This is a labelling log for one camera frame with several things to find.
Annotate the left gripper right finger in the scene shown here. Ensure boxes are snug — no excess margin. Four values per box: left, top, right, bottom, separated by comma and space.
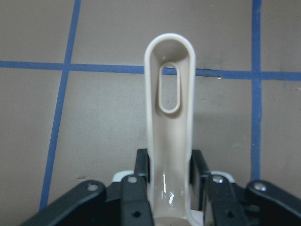
190, 150, 248, 226

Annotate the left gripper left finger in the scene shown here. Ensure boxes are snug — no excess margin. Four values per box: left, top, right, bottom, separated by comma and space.
120, 149, 154, 226

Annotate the beige plastic dustpan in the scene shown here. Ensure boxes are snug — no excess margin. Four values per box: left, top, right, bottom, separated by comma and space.
144, 33, 203, 226

